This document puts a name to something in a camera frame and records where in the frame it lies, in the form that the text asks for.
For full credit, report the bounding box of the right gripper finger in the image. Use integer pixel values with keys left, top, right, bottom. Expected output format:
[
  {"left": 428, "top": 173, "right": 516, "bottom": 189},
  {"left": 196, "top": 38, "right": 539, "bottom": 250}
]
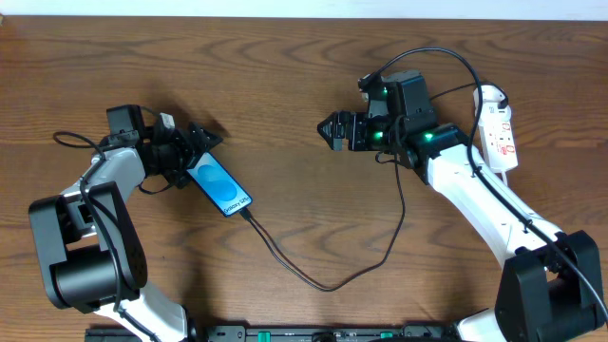
[
  {"left": 317, "top": 110, "right": 354, "bottom": 136},
  {"left": 317, "top": 127, "right": 344, "bottom": 151}
]

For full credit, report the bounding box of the black charger cable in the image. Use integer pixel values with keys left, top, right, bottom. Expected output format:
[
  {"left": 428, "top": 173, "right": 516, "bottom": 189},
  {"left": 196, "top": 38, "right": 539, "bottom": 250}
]
[{"left": 238, "top": 80, "right": 510, "bottom": 293}]

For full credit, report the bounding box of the blue Galaxy smartphone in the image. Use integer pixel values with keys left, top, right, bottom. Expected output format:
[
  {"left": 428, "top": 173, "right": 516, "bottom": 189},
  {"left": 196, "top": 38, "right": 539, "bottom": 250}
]
[{"left": 187, "top": 152, "right": 253, "bottom": 217}]

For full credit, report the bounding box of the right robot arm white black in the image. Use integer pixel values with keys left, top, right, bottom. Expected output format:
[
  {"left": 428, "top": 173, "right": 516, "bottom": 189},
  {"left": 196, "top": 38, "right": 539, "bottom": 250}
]
[{"left": 317, "top": 70, "right": 607, "bottom": 341}]

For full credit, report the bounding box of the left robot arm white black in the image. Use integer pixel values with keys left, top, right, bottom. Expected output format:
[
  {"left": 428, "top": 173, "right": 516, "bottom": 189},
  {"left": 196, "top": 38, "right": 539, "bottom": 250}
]
[{"left": 28, "top": 104, "right": 222, "bottom": 341}]

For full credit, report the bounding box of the white charger plug adapter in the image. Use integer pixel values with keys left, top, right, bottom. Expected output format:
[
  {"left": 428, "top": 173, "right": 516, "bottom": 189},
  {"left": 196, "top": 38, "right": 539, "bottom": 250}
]
[{"left": 473, "top": 84, "right": 508, "bottom": 109}]

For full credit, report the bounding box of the white power strip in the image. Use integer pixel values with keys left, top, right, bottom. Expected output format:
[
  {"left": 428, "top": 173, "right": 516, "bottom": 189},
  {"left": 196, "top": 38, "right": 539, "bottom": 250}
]
[{"left": 475, "top": 103, "right": 518, "bottom": 174}]

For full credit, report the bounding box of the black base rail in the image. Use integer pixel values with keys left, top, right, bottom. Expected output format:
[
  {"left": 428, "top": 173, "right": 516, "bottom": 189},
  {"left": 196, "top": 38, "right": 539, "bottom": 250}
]
[{"left": 85, "top": 312, "right": 476, "bottom": 342}]

